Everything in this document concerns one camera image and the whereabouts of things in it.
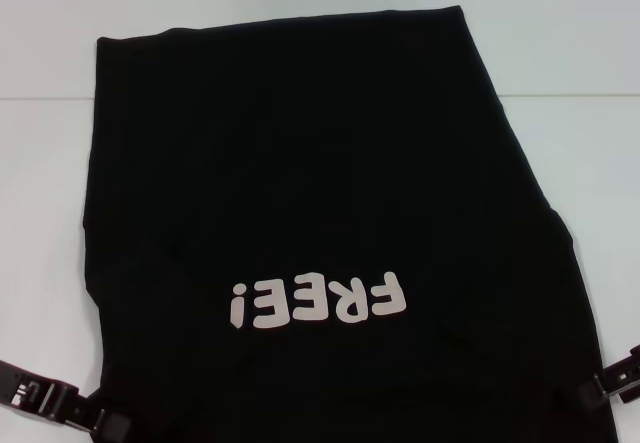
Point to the black FREE print t-shirt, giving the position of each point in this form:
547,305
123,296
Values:
320,188

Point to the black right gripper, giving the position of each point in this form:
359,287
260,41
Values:
631,365

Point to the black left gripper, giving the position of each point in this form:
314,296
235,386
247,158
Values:
22,383

